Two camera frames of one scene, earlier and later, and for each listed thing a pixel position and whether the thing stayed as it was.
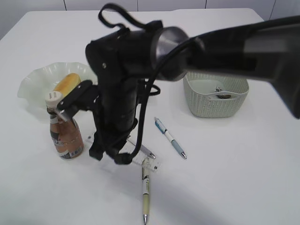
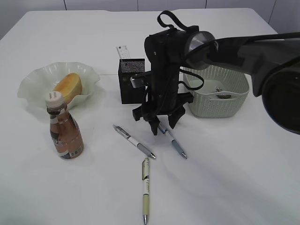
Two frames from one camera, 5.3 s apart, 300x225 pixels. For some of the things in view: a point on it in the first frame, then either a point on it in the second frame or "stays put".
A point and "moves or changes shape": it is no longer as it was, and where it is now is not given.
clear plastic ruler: [139, 158] moves or changes shape
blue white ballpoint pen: [161, 128] stays put
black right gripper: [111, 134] to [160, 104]
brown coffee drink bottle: [65, 131] stays put
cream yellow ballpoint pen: [146, 170] stays put
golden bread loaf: [67, 83] stays put
